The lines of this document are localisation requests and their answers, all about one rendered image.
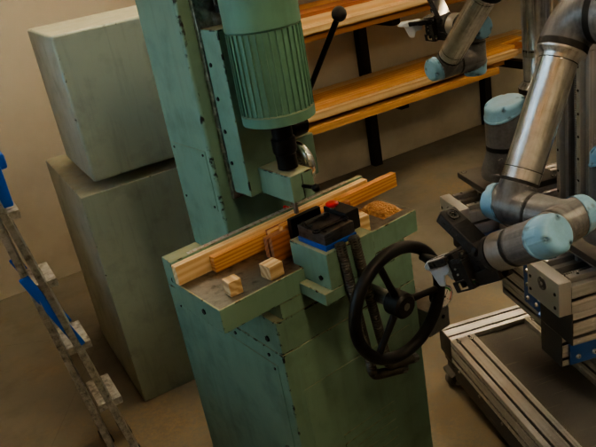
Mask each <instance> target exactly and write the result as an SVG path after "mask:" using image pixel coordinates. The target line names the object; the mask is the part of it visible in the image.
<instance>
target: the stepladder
mask: <svg viewBox="0 0 596 447"><path fill-rule="evenodd" d="M6 168H7V163H6V160H5V157H4V155H3V154H2V153H1V151H0V239H1V240H2V242H3V244H4V246H5V248H6V250H7V252H8V254H9V256H10V257H11V260H9V263H10V264H11V265H12V266H13V267H14V268H15V270H16V271H17V272H18V273H19V275H20V280H19V282H20V283H21V284H22V285H23V286H24V288H25V289H26V290H27V291H28V293H29V295H30V297H31V299H32V301H33V303H34V305H35V307H36V309H37V311H38V313H39V315H40V317H41V319H42V321H43V322H44V324H45V326H46V328H47V330H48V332H49V334H50V336H51V338H52V340H53V342H54V344H55V346H56V348H57V350H58V352H59V354H60V356H61V358H62V359H63V361H64V363H65V365H66V367H67V369H68V371H69V373H70V375H71V377H72V379H73V381H74V384H75V385H76V387H77V389H78V391H79V393H80V395H81V397H82V399H83V401H84V402H85V404H86V406H87V408H88V410H89V412H90V415H91V417H92V418H93V420H94V422H95V424H96V426H97V428H98V434H99V436H100V437H101V438H102V440H103V441H104V442H105V443H106V446H107V447H115V445H114V439H113V437H112V435H111V434H110V433H109V432H108V431H107V429H106V426H105V424H104V422H103V420H102V419H101V417H100V415H99V413H98V410H97V408H96V406H95V404H94V403H93V401H92V399H91V397H90V394H91V396H92V397H93V399H94V401H95V403H96V405H97V407H98V408H99V410H100V412H103V411H105V410H107V409H109V410H110V412H111V413H112V415H113V416H114V419H115V421H116V424H117V426H118V428H119V429H120V430H121V431H122V433H123V435H124V436H125V438H126V440H127V442H128V443H129V446H130V447H141V446H140V444H139V443H137V441H136V439H135V438H134V436H133V434H132V431H131V429H130V427H129V425H128V424H127V423H126V422H125V420H124V418H123V417H122V415H121V413H120V411H119V409H118V407H117V406H116V405H117V404H120V403H122V402H123V400H122V396H121V394H120V393H119V391H118V389H117V388H116V386H115V385H114V383H113V382H112V380H111V378H110V377H109V375H108V373H106V374H104V375H101V376H99V374H98V371H97V369H96V368H95V366H94V364H93V363H92V361H91V360H90V357H89V355H88V354H87V352H86V349H87V348H90V347H92V343H91V340H90V338H89V336H88V334H86V332H85V331H84V329H83V327H82V325H81V324H80V322H79V320H77V321H75V322H73V323H70V321H72V319H71V318H70V317H69V316H68V315H67V314H66V312H65V311H64V310H63V309H62V308H61V306H60V304H59V301H58V300H57V298H56V296H55V294H54V293H53V292H52V290H51V288H52V287H55V286H58V285H59V282H58V280H57V278H56V276H55V275H54V273H53V272H52V270H51V268H50V266H49V265H48V263H47V262H45V263H40V264H37V262H36V261H35V258H34V257H33V255H32V254H31V252H30V250H29V248H28V246H27V244H26V242H25V240H24V239H23V238H22V236H21V234H20V231H19V230H18V228H17V226H16V224H15V222H13V220H15V219H18V218H21V214H20V210H19V209H18V207H17V206H16V204H15V203H14V201H13V200H12V196H11V195H10V192H9V189H8V186H7V184H6V182H5V179H4V174H3V172H2V169H6ZM4 225H5V227H6V228H7V230H8V232H9V233H10V234H11V236H12V239H13V240H14V242H15V244H16V246H17V247H18V249H19V251H20V253H21V254H22V256H23V258H24V260H25V261H26V263H27V266H28V267H29V268H28V267H27V266H26V265H25V264H24V263H23V262H22V261H21V259H20V256H19V254H18V252H17V250H16V248H15V246H14V245H13V243H12V240H11V238H10V236H9V234H8V232H7V230H6V229H5V227H4ZM52 320H53V321H54V322H55V324H56V325H57V326H58V327H59V328H57V329H56V327H55V325H54V324H53V322H52ZM75 353H77V354H78V355H79V357H80V359H81V360H82V362H83V364H84V366H85V368H86V369H87V371H88V373H89V375H90V377H91V378H92V380H90V381H87V382H86V385H87V388H88V390H89V391H90V394H89V392H88V390H87V388H86V387H85V385H84V383H83V381H82V378H81V376H80V374H79V373H78V371H77V369H76V367H75V364H74V362H73V360H72V359H71V357H70V356H71V355H73V354H75Z"/></svg>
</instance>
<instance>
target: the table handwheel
mask: <svg viewBox="0 0 596 447"><path fill-rule="evenodd" d="M407 253H414V254H417V255H420V254H421V253H423V254H429V255H436V256H437V254H436V253H435V251H434V250H433V249H432V248H431V247H429V246H428V245H426V244H424V243H422V242H419V241H416V240H404V241H399V242H397V243H394V244H392V245H390V246H388V247H386V248H384V249H383V250H382V251H380V252H379V253H378V254H377V255H376V256H375V257H374V258H373V259H372V260H371V261H370V262H369V263H368V265H367V266H366V267H365V269H364V271H363V272H362V274H361V276H360V277H359V279H358V281H357V284H356V286H355V288H354V291H353V294H352V296H351V300H350V305H349V334H350V338H351V340H352V342H353V345H354V347H355V348H356V350H357V352H358V353H359V354H360V356H361V357H363V358H364V359H365V360H367V361H369V362H370V363H373V364H376V365H393V364H396V363H399V362H401V361H403V360H405V359H406V358H408V357H410V356H411V355H412V354H414V353H415V352H416V351H417V350H418V349H419V348H420V347H421V346H422V345H423V344H424V342H425V341H426V340H427V338H428V337H429V335H430V334H431V333H432V331H433V330H434V328H435V325H436V323H437V321H438V318H439V317H440V314H441V311H442V307H443V301H444V295H445V286H440V285H439V284H438V283H437V281H436V280H435V278H434V276H433V275H432V277H433V286H431V287H429V288H427V289H425V290H422V291H420V292H417V293H415V294H409V293H407V292H405V291H403V290H401V289H399V288H395V287H394V285H393V284H392V282H391V280H390V278H389V277H388V274H387V273H386V271H385V269H384V266H385V265H386V264H387V263H388V262H389V261H391V260H392V259H393V258H395V257H397V256H399V255H402V254H407ZM378 273H379V275H380V277H381V279H382V281H383V283H384V284H385V286H386V288H387V289H385V288H383V287H381V286H377V285H375V284H373V283H372V282H373V280H374V278H375V277H376V275H377V274H378ZM371 284H372V288H373V291H374V295H375V297H374V298H375V301H376V302H378V303H380V304H382V305H383V307H384V310H385V311H386V312H387V313H388V314H391V315H390V316H389V319H388V323H387V326H386V328H385V331H384V334H383V335H382V338H381V340H380V344H379V347H378V348H377V350H376V351H375V350H374V349H372V348H371V347H370V346H369V345H368V343H367V342H366V340H365V337H364V334H363V330H362V310H363V306H364V301H365V297H366V294H367V291H368V289H369V287H370V285H371ZM431 294H433V295H432V301H431V304H430V307H429V310H428V313H427V316H426V318H425V320H424V322H423V324H422V326H421V327H420V329H419V331H418V332H416V334H415V335H414V336H413V337H412V338H411V339H410V340H409V341H408V342H407V343H406V344H405V345H403V347H401V348H400V349H397V350H394V351H391V352H388V353H384V351H385V348H386V347H387V344H388V340H389V337H390V335H391V333H392V331H393V328H394V326H395V324H396V321H397V318H400V319H404V318H407V317H409V316H410V315H411V314H412V312H413V310H414V306H415V301H417V300H419V299H421V298H423V297H425V296H428V295H431Z"/></svg>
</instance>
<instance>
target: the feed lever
mask: <svg viewBox="0 0 596 447"><path fill-rule="evenodd" d="M346 17H347V11H346V9H345V8H344V7H342V6H336V7H334V8H333V10H332V18H333V23H332V26H331V27H330V30H329V32H328V35H327V38H326V40H325V43H324V46H323V49H322V51H321V53H320V55H319V58H318V62H317V64H316V66H315V69H314V71H313V74H312V76H311V78H310V81H311V87H312V89H313V87H314V84H315V82H316V80H317V78H318V74H319V71H320V69H321V67H322V65H323V62H324V60H325V56H326V54H327V52H328V49H329V47H330V44H331V41H332V40H333V36H334V33H335V31H336V28H337V27H338V24H339V22H342V21H344V20H345V19H346ZM309 126H310V125H309V121H308V120H306V121H303V122H299V123H296V124H294V125H292V130H293V134H294V135H295V137H299V136H300V135H303V134H305V133H307V132H308V131H309Z"/></svg>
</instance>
